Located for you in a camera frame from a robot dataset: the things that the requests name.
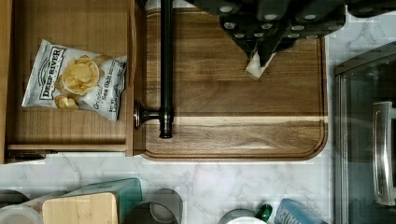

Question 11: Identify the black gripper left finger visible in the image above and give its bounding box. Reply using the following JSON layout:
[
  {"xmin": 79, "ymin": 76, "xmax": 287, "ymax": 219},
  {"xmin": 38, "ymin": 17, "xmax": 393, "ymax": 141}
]
[{"xmin": 192, "ymin": 0, "xmax": 263, "ymax": 58}]

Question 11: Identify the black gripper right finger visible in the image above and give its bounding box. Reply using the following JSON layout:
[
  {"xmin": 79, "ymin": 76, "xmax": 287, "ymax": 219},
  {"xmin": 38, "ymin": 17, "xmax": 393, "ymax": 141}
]
[{"xmin": 257, "ymin": 0, "xmax": 346, "ymax": 66}]

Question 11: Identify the dark bronze drawer handle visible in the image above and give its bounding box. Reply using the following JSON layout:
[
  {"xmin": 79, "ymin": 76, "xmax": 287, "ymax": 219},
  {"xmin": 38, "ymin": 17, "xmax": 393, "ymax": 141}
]
[{"xmin": 134, "ymin": 0, "xmax": 174, "ymax": 139}]

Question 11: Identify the wooden drawer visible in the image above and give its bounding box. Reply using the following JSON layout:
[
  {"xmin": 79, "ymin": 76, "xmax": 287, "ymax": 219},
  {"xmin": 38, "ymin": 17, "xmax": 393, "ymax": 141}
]
[{"xmin": 1, "ymin": 0, "xmax": 146, "ymax": 163}]

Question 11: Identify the small white paper piece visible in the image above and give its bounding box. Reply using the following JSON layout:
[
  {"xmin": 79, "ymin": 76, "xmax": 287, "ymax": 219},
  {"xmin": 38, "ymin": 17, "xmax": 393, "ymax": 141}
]
[{"xmin": 245, "ymin": 52, "xmax": 276, "ymax": 80}]

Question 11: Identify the wooden cutting board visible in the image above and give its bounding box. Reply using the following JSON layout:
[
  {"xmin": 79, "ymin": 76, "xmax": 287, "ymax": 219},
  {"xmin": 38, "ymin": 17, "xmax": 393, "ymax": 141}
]
[{"xmin": 134, "ymin": 8, "xmax": 328, "ymax": 161}]

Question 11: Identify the stainless toaster oven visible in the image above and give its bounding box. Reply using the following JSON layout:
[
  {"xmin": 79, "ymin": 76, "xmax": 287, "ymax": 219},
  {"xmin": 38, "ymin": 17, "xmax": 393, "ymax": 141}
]
[{"xmin": 333, "ymin": 42, "xmax": 396, "ymax": 224}]

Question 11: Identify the Deep River chips bag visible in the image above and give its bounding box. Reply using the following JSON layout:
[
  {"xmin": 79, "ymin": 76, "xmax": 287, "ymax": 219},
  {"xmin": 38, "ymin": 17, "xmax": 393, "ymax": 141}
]
[{"xmin": 21, "ymin": 40, "xmax": 127, "ymax": 122}]

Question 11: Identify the blue carton box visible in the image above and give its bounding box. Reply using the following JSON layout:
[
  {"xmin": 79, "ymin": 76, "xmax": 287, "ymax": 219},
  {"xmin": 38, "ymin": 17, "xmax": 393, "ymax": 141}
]
[{"xmin": 274, "ymin": 199, "xmax": 328, "ymax": 224}]

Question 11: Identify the grey metal cup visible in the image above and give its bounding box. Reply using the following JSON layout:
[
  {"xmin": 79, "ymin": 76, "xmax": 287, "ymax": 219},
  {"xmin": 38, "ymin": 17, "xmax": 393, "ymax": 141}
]
[{"xmin": 121, "ymin": 189, "xmax": 183, "ymax": 224}]

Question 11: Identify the light wooden block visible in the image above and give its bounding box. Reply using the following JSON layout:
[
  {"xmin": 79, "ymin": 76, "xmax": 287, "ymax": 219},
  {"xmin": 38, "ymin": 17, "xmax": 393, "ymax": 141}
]
[{"xmin": 42, "ymin": 192, "xmax": 120, "ymax": 224}]

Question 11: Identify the clear plastic container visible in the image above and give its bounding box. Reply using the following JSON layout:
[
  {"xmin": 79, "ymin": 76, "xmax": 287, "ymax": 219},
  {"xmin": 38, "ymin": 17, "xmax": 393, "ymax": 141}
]
[{"xmin": 0, "ymin": 190, "xmax": 66, "ymax": 224}]

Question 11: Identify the dark round container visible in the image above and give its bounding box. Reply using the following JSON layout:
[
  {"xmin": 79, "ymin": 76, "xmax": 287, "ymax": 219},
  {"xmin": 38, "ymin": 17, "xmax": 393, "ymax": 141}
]
[{"xmin": 0, "ymin": 189, "xmax": 29, "ymax": 208}]

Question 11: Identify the green handled white mug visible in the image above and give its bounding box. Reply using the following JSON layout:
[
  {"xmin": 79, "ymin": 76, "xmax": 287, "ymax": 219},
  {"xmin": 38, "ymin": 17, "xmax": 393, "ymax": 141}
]
[{"xmin": 219, "ymin": 203, "xmax": 273, "ymax": 224}]

